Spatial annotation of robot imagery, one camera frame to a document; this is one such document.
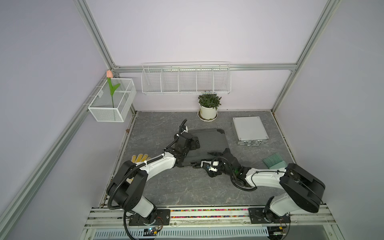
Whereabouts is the yellow work glove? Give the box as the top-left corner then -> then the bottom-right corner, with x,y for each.
127,154 -> 151,184

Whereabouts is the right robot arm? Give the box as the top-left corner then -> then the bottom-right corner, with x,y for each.
200,149 -> 326,223

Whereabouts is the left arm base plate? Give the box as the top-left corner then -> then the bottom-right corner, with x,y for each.
129,208 -> 171,226

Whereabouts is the long white wire shelf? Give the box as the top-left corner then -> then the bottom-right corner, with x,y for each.
141,62 -> 232,95

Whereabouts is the pink artificial tulip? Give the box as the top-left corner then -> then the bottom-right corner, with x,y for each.
106,70 -> 121,108

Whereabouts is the white potted green plant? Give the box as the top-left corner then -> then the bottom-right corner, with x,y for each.
198,94 -> 222,122

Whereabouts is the silver aluminium poker case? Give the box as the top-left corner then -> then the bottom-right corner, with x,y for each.
232,117 -> 270,146

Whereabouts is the black plastic poker case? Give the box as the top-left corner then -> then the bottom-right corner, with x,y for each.
178,129 -> 229,168

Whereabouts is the white wire basket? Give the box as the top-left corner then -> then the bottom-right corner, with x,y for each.
88,78 -> 137,123

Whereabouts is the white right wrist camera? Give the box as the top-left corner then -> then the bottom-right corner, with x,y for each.
201,161 -> 219,172

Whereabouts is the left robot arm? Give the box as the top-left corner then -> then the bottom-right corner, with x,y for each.
107,132 -> 200,224

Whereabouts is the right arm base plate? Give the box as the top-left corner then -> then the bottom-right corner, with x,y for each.
248,207 -> 291,224

